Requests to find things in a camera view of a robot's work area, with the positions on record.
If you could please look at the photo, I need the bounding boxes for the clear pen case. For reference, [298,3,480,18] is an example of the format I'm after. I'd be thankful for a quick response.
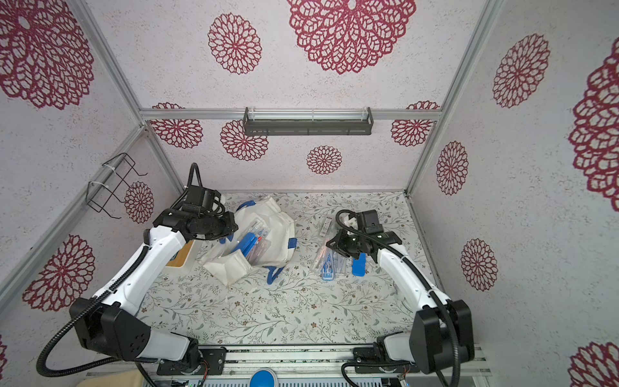
[319,216,335,240]

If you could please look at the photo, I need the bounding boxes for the blue stationery case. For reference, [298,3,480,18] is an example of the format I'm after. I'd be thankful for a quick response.
[351,253,367,277]

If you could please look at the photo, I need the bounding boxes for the clear blue-trim compass case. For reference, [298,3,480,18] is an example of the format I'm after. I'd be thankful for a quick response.
[311,246,348,282]

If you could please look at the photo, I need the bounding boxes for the white canvas bag blue handles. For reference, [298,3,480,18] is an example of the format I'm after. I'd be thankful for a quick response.
[198,197,298,286]

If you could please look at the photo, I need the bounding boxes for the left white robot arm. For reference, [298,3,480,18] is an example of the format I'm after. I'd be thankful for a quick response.
[35,185,239,377]

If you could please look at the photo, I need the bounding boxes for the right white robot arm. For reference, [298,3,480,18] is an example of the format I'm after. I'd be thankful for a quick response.
[326,210,476,385]

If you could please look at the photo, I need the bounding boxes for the white box wooden lid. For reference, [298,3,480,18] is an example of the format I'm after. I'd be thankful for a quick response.
[165,240,199,271]

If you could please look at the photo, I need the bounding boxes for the blue round button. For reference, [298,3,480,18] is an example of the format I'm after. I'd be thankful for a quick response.
[248,368,279,387]

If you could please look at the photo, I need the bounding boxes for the black wire wall rack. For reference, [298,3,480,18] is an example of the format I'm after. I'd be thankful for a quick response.
[84,153,148,219]

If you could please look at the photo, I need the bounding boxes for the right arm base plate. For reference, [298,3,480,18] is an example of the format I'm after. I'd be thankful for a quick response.
[352,347,420,374]

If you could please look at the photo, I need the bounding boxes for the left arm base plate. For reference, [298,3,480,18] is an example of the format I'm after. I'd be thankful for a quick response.
[156,346,228,377]

